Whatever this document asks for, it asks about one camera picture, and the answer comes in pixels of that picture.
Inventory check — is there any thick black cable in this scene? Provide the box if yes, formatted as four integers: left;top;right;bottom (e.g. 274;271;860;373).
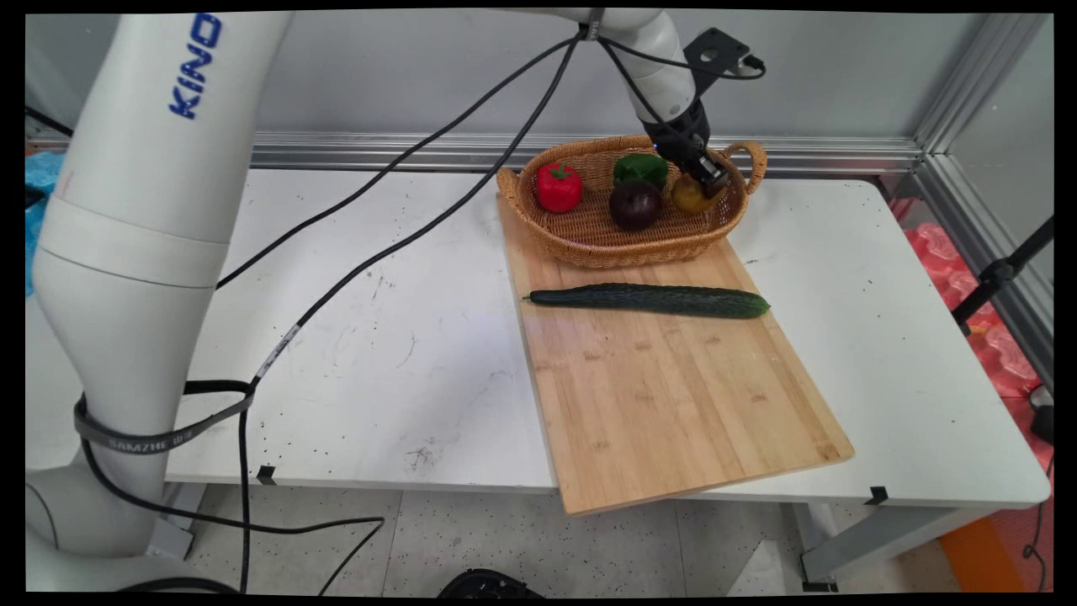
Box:
237;34;588;594

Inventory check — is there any black tripod stand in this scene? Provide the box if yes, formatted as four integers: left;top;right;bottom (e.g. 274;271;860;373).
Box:
951;215;1054;338

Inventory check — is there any bamboo cutting board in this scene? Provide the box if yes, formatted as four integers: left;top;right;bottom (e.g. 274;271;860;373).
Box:
496;192;857;516

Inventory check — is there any small black device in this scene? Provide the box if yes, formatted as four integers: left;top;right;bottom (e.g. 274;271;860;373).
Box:
1027;385;1054;448

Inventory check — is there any yellow-brown toy potato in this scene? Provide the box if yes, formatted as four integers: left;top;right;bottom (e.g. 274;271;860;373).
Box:
671;173;724;216

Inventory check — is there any thin black floor cable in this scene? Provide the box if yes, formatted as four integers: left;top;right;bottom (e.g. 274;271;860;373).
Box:
1021;453;1054;593

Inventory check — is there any short aluminium frame rail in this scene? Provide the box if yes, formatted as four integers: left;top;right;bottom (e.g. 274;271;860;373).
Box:
911;154;1054;392

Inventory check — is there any orange floor mat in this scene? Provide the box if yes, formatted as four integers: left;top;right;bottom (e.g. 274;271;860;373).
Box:
936;509;1054;594

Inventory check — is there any blue foam mat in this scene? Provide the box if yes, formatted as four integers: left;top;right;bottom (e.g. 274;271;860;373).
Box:
25;150;78;297

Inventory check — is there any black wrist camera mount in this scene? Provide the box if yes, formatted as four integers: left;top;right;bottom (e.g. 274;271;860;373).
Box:
682;27;767;95

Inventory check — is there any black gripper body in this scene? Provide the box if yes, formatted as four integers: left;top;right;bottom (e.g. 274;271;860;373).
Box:
641;99;714;169

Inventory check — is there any black round floor object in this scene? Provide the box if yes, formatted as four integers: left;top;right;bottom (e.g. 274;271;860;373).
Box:
437;568;545;600

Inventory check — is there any red toy tomato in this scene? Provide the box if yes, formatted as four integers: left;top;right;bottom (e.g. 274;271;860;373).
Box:
536;162;585;215

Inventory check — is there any green toy bell pepper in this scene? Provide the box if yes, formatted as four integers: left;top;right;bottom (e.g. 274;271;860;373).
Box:
613;153;671;190

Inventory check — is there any black cable looping over floor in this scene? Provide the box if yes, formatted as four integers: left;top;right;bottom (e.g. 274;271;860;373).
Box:
80;438;386;596

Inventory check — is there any dark purple toy onion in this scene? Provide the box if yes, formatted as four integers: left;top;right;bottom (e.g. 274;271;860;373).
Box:
609;179;664;233

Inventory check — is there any dark green cucumber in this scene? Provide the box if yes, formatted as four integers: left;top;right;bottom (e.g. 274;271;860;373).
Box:
523;283;772;321

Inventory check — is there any woven wicker basket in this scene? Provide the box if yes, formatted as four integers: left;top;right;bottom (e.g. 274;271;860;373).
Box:
496;135;769;270

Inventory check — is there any long aluminium frame rail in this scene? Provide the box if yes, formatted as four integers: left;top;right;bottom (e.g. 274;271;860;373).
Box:
25;128;924;178

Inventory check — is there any red foam mat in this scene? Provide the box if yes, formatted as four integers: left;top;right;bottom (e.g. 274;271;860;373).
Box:
890;198;1054;476

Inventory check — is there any grey cable strap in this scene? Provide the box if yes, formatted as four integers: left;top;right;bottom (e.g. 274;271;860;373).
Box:
73;380;256;457

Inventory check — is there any grey table leg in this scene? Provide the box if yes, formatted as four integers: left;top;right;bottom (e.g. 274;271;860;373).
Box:
789;502;1004;593
150;481;208;561

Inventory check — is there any aluminium frame post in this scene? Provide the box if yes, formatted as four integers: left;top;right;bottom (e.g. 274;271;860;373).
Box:
915;13;1048;159

